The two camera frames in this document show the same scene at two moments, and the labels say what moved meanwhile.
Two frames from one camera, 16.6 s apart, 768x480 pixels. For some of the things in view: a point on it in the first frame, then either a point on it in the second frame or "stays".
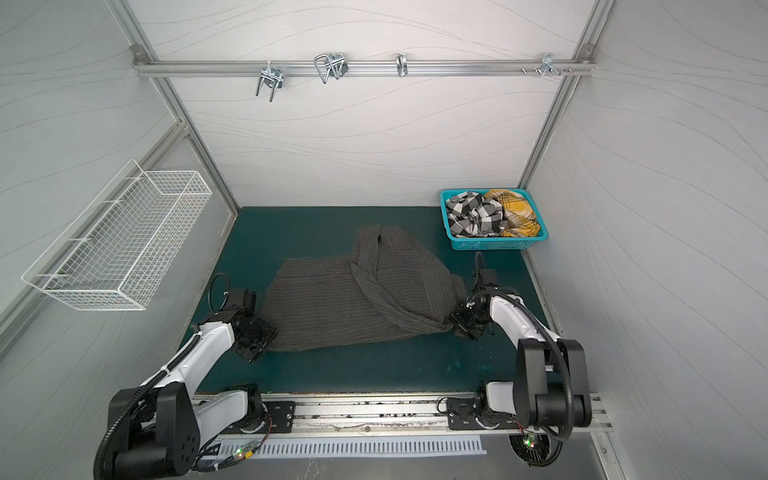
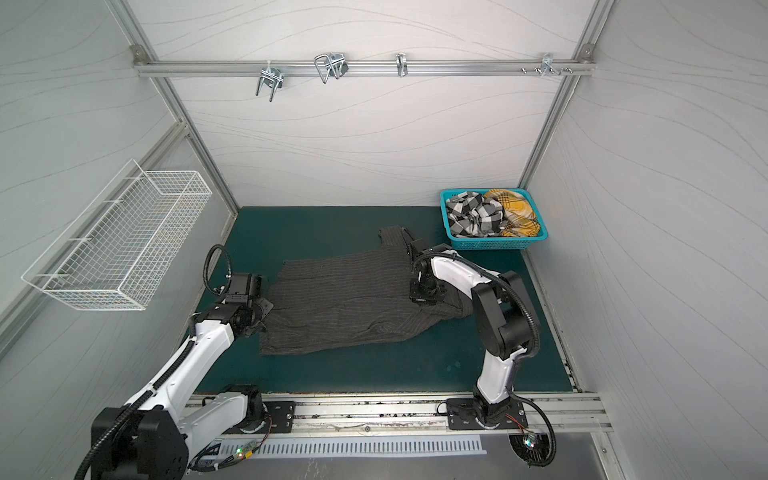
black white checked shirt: [470, 215] stays
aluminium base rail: [395, 416] stays
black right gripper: [465, 318] to [426, 294]
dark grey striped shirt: [392, 284] stays
